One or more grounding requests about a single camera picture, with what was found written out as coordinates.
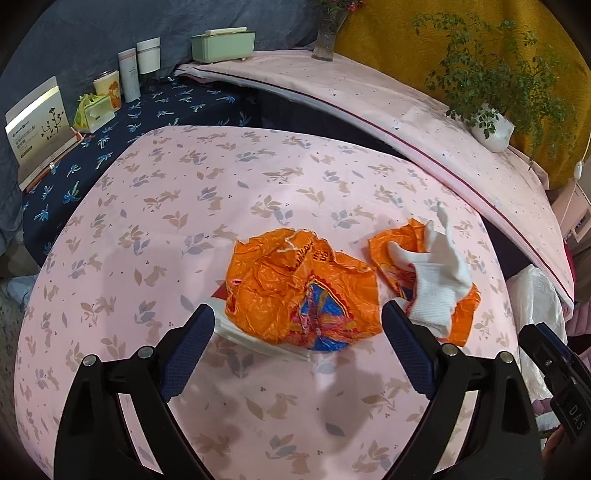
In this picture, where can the white plastic bin liner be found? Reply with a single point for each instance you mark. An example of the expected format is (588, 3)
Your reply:
(535, 304)

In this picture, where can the glass vase with red flowers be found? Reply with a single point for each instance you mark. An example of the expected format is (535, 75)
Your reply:
(328, 37)

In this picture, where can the pink down jacket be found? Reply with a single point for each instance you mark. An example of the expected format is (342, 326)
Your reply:
(582, 318)

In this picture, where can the orange printed plastic bag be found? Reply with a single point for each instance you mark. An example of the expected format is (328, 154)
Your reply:
(277, 286)

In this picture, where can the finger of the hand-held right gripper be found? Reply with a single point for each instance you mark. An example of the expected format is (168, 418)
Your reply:
(556, 341)
(535, 344)

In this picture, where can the blue grey backdrop cloth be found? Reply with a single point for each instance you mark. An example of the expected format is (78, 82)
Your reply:
(92, 32)

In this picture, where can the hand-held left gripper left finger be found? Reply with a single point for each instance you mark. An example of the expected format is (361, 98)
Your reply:
(187, 353)

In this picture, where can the yellow backdrop cloth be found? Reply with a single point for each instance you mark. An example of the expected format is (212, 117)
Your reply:
(392, 46)

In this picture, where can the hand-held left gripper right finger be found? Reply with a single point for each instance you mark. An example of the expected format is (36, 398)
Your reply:
(408, 350)

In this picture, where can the pink dotted sheet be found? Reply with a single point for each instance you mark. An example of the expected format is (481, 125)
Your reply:
(369, 101)

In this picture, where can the yellow green tissue packet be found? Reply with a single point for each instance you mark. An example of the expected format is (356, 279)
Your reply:
(94, 113)

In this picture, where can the yellow printed can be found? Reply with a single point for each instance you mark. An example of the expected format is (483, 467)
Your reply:
(107, 87)

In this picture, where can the white gold card box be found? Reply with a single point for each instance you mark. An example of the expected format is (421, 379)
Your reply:
(37, 129)

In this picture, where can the white cylindrical bottle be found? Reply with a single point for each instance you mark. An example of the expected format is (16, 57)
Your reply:
(148, 55)
(129, 74)

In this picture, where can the potted green plant white pot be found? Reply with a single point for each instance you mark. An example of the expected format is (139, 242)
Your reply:
(496, 131)

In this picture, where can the white knit glove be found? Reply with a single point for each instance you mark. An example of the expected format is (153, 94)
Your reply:
(438, 281)

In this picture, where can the pink water dispenser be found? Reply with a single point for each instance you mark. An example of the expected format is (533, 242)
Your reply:
(575, 212)

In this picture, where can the navy leaf print cloth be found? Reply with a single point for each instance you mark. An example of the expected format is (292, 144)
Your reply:
(138, 124)

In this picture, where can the pink rabbit print tablecloth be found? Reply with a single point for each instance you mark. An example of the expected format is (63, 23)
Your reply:
(184, 207)

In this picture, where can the white paper tissue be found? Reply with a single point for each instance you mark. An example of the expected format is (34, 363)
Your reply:
(249, 339)

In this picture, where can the green tissue box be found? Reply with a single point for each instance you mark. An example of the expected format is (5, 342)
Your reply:
(224, 46)

